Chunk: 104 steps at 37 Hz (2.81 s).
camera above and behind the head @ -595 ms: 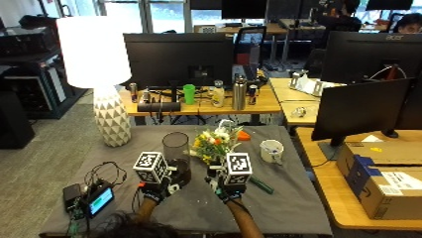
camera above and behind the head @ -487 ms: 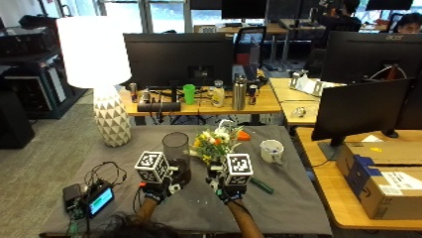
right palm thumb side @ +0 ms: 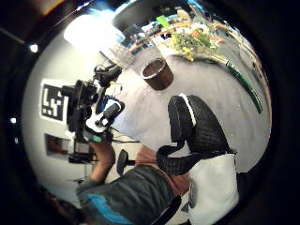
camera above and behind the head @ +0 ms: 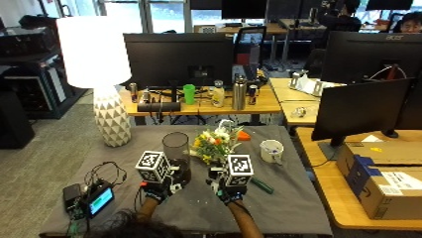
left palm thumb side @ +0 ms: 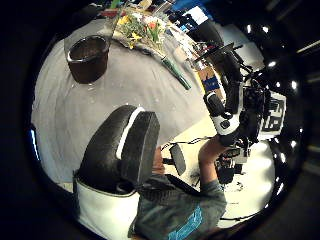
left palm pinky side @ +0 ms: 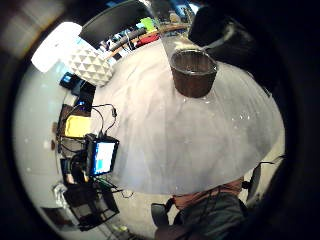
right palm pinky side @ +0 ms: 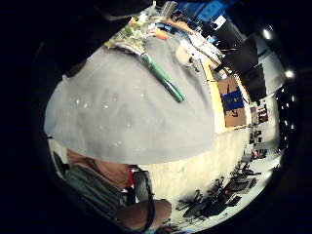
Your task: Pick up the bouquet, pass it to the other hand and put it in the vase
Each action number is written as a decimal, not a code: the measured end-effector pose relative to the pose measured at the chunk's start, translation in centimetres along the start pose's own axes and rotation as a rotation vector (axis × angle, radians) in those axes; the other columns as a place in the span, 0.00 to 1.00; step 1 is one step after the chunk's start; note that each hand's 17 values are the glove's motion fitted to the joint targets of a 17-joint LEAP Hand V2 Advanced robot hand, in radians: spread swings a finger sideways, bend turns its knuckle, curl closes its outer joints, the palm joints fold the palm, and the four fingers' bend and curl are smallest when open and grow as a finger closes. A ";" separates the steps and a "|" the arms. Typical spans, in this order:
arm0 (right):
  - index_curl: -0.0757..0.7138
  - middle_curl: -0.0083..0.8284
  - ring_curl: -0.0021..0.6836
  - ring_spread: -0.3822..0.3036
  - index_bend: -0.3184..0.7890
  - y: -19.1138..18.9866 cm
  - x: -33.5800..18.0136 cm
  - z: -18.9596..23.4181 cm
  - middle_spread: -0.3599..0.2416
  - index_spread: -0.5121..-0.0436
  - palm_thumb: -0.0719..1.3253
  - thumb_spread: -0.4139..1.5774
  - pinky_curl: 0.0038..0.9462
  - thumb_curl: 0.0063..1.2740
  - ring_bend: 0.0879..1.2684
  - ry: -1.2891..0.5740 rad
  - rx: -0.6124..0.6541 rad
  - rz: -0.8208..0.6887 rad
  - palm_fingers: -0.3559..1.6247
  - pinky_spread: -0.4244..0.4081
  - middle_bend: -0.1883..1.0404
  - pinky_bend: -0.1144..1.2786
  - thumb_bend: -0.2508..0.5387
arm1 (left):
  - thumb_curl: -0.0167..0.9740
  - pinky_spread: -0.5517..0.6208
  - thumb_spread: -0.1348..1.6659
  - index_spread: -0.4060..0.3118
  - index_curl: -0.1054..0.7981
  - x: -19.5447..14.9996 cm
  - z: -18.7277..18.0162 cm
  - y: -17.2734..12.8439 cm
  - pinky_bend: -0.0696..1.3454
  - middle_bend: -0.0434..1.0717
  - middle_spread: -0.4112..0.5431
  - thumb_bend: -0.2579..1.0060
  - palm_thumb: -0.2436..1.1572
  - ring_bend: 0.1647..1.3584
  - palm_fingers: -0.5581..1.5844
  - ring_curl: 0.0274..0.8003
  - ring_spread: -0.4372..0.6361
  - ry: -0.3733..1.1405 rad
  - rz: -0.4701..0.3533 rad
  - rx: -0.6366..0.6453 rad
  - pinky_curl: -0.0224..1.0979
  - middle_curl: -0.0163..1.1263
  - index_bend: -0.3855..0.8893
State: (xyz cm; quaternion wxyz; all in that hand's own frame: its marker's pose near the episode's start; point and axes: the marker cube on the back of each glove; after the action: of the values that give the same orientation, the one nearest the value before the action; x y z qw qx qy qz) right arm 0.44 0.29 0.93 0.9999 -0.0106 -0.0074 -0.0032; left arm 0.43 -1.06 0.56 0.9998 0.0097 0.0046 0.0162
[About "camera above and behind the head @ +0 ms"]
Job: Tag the white marker cube left glove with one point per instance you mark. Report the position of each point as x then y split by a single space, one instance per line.
153 166

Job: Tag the black monitor with centre stand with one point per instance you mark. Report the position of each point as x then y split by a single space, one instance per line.
176 58

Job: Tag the clear plastic bottle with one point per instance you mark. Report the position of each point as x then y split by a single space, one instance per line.
217 94

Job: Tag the black monitor with grey foot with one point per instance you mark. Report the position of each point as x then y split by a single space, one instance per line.
358 107

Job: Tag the wooden desk with drinks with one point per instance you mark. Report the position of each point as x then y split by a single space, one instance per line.
263 104

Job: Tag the black monitor with silver logo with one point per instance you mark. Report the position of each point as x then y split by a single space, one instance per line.
365 56

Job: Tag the dark drink can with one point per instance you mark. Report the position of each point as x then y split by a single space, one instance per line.
253 95

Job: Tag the white stand with papers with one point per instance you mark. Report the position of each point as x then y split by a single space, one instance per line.
309 85

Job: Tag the green plastic cup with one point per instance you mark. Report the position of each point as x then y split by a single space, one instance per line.
189 94

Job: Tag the black background monitor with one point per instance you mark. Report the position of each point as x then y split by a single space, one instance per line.
243 8

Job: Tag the light wooden desk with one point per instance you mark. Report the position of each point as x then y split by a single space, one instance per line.
294 99

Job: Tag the person's left hand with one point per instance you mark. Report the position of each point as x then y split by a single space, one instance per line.
160 191

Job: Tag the black box device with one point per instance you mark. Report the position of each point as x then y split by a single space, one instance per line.
70 195

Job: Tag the black shelf unit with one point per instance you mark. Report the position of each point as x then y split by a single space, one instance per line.
30 76

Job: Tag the white mug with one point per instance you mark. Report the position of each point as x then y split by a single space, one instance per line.
270 151

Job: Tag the cardboard box with blue tape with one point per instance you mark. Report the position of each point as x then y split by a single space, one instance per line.
386 195

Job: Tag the black monitor with round foot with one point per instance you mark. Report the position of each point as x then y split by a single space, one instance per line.
410 109

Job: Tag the silver drink can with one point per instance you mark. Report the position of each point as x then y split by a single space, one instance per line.
145 96

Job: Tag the yellow white flower bouquet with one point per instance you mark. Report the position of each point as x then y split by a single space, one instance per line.
214 143

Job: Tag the black speaker bar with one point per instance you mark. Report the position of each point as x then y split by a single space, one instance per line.
158 106

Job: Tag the clear plastic object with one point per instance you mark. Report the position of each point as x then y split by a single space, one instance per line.
299 112

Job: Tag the wooden desk with boxes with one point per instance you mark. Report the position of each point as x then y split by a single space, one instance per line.
325 195

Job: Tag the grey table cloth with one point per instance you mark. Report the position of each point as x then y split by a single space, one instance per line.
263 211

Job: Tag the dark glass cylinder vase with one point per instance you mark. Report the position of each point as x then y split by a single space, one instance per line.
176 152

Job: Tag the orange object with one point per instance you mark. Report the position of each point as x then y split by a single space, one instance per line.
242 135

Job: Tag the small device with lit screen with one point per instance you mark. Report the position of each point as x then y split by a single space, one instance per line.
100 200

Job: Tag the person's right hand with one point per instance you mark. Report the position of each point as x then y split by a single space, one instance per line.
230 193

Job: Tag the white marker cube glove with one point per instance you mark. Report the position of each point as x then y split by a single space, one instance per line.
238 169
153 166

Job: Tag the flat cardboard box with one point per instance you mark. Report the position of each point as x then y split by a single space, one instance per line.
386 152

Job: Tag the black office chair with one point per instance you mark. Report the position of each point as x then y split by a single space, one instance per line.
249 46

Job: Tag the white marker cube right glove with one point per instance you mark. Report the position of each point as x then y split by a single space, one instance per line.
238 169

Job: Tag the stainless steel bottle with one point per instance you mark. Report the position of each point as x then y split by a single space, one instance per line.
239 94

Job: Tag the white lamp with patterned base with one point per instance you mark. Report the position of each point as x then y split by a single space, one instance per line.
94 53

